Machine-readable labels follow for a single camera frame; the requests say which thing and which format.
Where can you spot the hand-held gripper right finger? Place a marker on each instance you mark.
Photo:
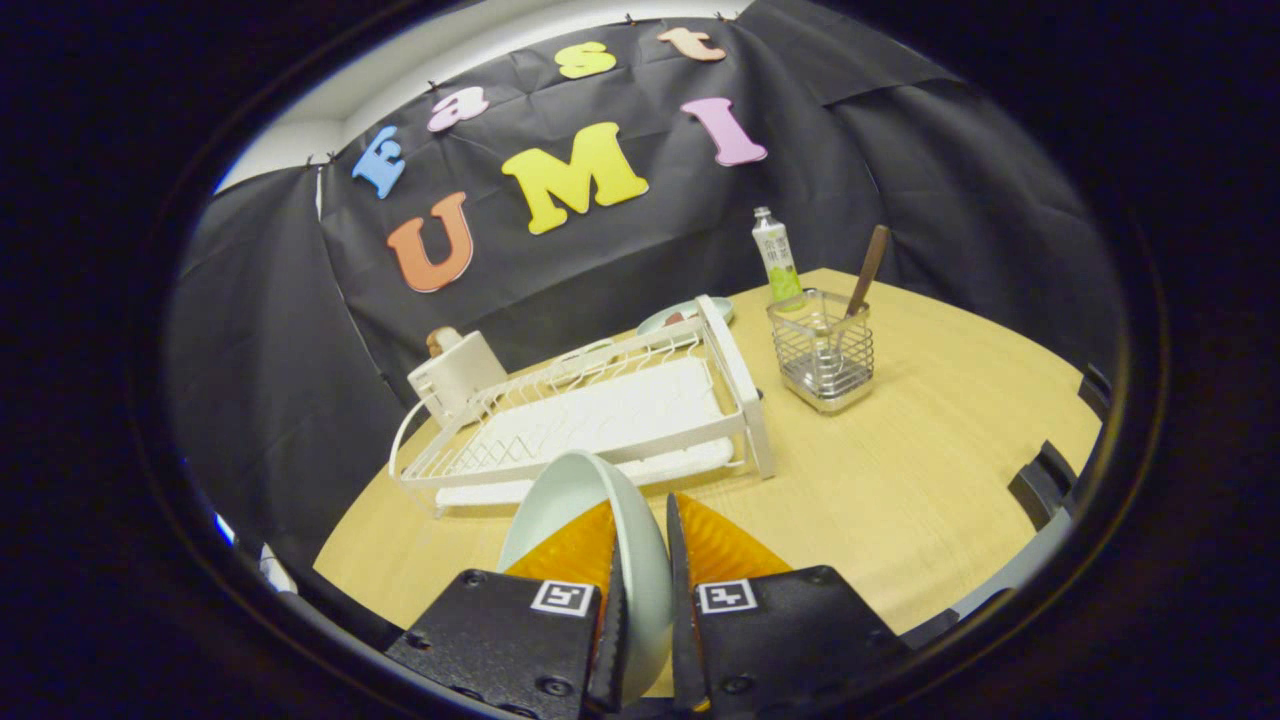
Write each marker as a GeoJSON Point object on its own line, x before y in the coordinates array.
{"type": "Point", "coordinates": [682, 640]}

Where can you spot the pale green plate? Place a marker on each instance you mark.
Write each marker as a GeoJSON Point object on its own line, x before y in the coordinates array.
{"type": "Point", "coordinates": [580, 490]}

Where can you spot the clear bottle with green label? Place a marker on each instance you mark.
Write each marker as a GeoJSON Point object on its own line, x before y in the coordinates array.
{"type": "Point", "coordinates": [775, 255]}

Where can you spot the small pale saucer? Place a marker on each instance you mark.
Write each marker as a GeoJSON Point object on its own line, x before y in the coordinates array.
{"type": "Point", "coordinates": [657, 323]}

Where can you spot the white toaster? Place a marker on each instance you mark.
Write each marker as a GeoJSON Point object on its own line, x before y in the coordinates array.
{"type": "Point", "coordinates": [460, 375]}

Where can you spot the white object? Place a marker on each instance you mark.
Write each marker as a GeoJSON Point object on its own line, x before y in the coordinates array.
{"type": "Point", "coordinates": [277, 568]}

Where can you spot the bright screen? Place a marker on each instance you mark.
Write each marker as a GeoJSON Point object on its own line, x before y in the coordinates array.
{"type": "Point", "coordinates": [225, 528]}

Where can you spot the brown food piece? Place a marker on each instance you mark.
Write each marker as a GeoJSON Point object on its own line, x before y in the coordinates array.
{"type": "Point", "coordinates": [680, 318]}

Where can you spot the black chair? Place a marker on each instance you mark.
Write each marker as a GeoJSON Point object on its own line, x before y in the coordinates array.
{"type": "Point", "coordinates": [1045, 482]}
{"type": "Point", "coordinates": [1095, 388]}

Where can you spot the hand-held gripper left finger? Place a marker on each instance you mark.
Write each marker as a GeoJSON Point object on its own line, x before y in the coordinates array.
{"type": "Point", "coordinates": [610, 660]}

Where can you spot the brown bread slice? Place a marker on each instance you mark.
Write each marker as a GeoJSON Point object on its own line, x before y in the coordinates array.
{"type": "Point", "coordinates": [443, 342]}

